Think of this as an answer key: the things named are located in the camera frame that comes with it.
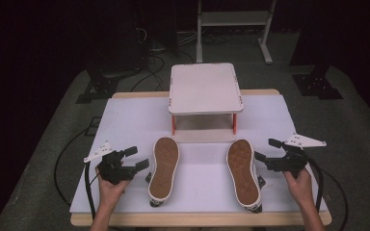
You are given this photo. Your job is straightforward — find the black square floor frame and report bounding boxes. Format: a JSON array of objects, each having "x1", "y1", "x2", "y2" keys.
[{"x1": 83, "y1": 116, "x2": 102, "y2": 137}]

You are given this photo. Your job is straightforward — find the person's right hand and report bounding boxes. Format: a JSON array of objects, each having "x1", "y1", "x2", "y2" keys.
[{"x1": 282, "y1": 167, "x2": 316, "y2": 208}]

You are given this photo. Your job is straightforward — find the white metal stand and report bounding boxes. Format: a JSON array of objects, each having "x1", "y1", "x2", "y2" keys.
[{"x1": 195, "y1": 0, "x2": 278, "y2": 65}]

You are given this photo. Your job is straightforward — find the thick black left gripper cable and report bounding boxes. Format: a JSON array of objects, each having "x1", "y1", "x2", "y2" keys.
[{"x1": 84, "y1": 161, "x2": 97, "y2": 220}]

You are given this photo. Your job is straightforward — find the white two-tier shoe rack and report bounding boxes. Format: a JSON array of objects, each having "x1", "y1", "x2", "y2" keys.
[{"x1": 168, "y1": 62, "x2": 245, "y2": 144}]

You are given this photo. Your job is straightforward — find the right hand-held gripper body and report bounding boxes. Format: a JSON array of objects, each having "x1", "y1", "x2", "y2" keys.
[{"x1": 264, "y1": 133, "x2": 328, "y2": 180}]

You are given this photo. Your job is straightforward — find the person's left hand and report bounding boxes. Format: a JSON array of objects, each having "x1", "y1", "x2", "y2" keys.
[{"x1": 94, "y1": 167, "x2": 133, "y2": 210}]

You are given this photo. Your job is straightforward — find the black floor cable bundle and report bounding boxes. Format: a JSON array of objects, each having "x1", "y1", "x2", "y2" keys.
[{"x1": 128, "y1": 27, "x2": 168, "y2": 93}]

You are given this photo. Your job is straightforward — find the black stand base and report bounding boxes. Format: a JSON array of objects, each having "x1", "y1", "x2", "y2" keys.
[
  {"x1": 75, "y1": 62, "x2": 144, "y2": 105},
  {"x1": 290, "y1": 62, "x2": 345, "y2": 101}
]

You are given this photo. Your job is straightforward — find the thick black right gripper cable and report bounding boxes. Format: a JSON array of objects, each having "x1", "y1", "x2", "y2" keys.
[{"x1": 304, "y1": 153, "x2": 325, "y2": 213}]

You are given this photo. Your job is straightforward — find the white table mat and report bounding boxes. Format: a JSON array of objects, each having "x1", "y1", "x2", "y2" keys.
[{"x1": 68, "y1": 94, "x2": 330, "y2": 215}]

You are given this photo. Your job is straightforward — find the black canvas sneaker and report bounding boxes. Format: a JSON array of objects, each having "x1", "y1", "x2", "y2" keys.
[
  {"x1": 145, "y1": 137, "x2": 181, "y2": 208},
  {"x1": 225, "y1": 138, "x2": 267, "y2": 214}
]

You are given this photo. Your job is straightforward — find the thick black gripper cable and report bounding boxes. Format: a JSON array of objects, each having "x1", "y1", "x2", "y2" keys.
[
  {"x1": 84, "y1": 161, "x2": 97, "y2": 220},
  {"x1": 304, "y1": 153, "x2": 325, "y2": 213}
]

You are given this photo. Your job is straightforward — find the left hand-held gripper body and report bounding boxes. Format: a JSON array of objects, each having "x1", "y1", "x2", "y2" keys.
[{"x1": 83, "y1": 141, "x2": 138, "y2": 186}]

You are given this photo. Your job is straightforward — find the thin black floor cable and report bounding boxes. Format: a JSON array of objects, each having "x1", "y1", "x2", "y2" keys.
[{"x1": 53, "y1": 126, "x2": 93, "y2": 206}]

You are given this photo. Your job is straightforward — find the wooden table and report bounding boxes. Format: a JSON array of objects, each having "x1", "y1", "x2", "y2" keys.
[{"x1": 69, "y1": 89, "x2": 333, "y2": 228}]

